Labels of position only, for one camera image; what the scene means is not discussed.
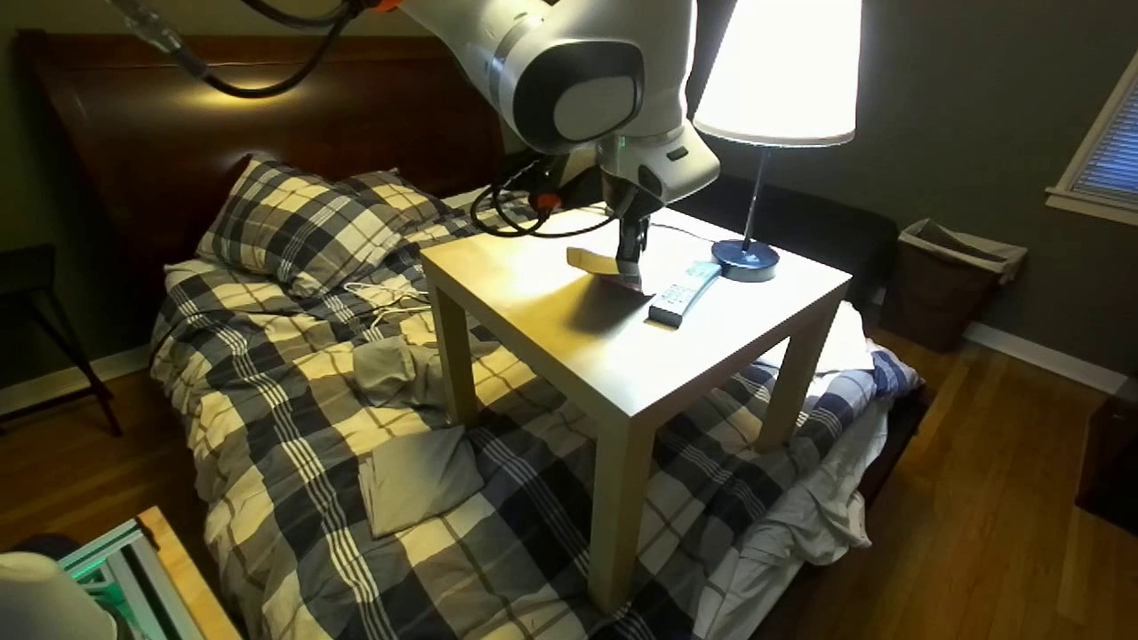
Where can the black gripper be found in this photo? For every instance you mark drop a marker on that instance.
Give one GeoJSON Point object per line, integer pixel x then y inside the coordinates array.
{"type": "Point", "coordinates": [632, 213]}

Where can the wooden block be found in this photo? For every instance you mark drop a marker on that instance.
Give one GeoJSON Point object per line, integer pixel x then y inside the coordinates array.
{"type": "Point", "coordinates": [588, 262]}

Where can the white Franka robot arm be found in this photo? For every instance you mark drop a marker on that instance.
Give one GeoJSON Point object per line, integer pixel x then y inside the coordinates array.
{"type": "Point", "coordinates": [556, 59]}

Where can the grey remote control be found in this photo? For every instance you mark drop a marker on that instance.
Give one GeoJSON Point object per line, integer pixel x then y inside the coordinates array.
{"type": "Point", "coordinates": [685, 291]}

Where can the light wooden side table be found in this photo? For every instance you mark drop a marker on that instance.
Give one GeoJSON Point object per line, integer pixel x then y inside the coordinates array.
{"type": "Point", "coordinates": [642, 357]}

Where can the table lamp white shade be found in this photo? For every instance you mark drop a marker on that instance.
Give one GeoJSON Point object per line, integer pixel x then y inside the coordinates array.
{"type": "Point", "coordinates": [785, 72]}

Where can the folded grey cloth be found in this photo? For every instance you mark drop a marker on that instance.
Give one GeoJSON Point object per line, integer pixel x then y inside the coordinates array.
{"type": "Point", "coordinates": [382, 368]}
{"type": "Point", "coordinates": [414, 481]}

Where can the blue cloth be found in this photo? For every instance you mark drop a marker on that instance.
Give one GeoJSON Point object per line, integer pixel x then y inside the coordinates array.
{"type": "Point", "coordinates": [896, 373]}

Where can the white pillow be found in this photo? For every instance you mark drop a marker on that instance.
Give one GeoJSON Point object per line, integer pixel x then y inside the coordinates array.
{"type": "Point", "coordinates": [820, 520]}

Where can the brown waste basket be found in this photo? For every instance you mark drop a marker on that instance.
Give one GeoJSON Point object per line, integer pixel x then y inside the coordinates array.
{"type": "Point", "coordinates": [955, 284]}

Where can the plaid pillow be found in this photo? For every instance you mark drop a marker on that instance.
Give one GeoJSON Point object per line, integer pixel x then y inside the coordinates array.
{"type": "Point", "coordinates": [308, 225]}

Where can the plaid bed comforter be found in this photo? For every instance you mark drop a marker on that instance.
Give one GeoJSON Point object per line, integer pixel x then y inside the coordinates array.
{"type": "Point", "coordinates": [297, 403]}

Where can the dark wooden headboard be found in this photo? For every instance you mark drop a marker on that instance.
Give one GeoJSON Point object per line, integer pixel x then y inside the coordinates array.
{"type": "Point", "coordinates": [180, 120]}

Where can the white framed window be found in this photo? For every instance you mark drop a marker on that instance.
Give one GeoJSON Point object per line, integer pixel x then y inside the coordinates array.
{"type": "Point", "coordinates": [1103, 154]}

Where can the dark wooden dresser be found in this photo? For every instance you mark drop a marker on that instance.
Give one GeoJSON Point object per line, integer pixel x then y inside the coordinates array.
{"type": "Point", "coordinates": [1114, 462]}

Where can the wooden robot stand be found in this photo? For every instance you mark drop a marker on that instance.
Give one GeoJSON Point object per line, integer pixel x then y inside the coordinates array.
{"type": "Point", "coordinates": [195, 582]}

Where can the black metal chair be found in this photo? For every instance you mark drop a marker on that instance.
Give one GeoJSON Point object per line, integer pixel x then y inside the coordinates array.
{"type": "Point", "coordinates": [38, 277]}

